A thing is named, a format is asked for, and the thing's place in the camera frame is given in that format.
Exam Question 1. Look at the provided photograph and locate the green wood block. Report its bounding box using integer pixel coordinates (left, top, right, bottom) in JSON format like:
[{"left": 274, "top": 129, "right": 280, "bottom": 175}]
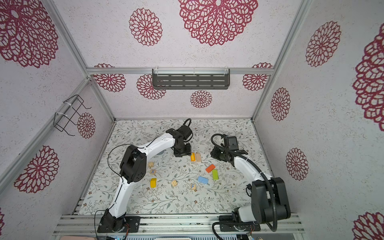
[{"left": 212, "top": 169, "right": 219, "bottom": 181}]

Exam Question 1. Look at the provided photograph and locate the blue wood block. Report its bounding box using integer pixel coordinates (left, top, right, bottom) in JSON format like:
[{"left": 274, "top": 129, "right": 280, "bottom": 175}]
[{"left": 198, "top": 176, "right": 209, "bottom": 185}]

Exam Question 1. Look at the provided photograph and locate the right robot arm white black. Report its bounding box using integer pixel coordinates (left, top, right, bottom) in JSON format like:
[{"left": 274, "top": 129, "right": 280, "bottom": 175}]
[{"left": 211, "top": 134, "right": 291, "bottom": 232}]

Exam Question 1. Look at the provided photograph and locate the black wire wall rack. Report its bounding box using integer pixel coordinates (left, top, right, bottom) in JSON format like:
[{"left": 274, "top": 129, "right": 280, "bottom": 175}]
[{"left": 53, "top": 95, "right": 91, "bottom": 137}]

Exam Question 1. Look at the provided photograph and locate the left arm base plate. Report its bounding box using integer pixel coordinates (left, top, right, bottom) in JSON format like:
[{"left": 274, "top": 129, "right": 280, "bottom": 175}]
[{"left": 97, "top": 216, "right": 141, "bottom": 233}]

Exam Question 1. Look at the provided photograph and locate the yellow wood block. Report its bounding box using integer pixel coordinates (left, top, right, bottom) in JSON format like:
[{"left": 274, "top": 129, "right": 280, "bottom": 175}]
[{"left": 150, "top": 178, "right": 157, "bottom": 188}]

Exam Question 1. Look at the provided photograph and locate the grey metal wall shelf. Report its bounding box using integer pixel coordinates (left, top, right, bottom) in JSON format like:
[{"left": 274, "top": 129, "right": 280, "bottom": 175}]
[{"left": 152, "top": 69, "right": 231, "bottom": 90}]

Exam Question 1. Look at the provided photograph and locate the teal ceramic cup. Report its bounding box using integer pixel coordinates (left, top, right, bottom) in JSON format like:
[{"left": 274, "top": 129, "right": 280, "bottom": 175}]
[{"left": 156, "top": 150, "right": 165, "bottom": 156}]

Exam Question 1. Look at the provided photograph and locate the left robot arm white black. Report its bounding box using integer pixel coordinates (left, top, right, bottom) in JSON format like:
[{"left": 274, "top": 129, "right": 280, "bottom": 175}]
[{"left": 95, "top": 119, "right": 193, "bottom": 234}]

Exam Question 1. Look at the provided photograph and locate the aluminium rail front frame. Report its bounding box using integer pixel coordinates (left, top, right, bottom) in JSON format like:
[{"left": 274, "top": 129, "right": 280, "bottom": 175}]
[{"left": 52, "top": 212, "right": 305, "bottom": 236}]

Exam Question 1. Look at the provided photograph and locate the red wood block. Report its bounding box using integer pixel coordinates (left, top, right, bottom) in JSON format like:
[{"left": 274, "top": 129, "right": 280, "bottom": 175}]
[{"left": 206, "top": 164, "right": 216, "bottom": 173}]

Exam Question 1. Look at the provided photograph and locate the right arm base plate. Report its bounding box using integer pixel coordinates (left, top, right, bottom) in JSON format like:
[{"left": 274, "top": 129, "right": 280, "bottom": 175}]
[{"left": 219, "top": 215, "right": 261, "bottom": 232}]

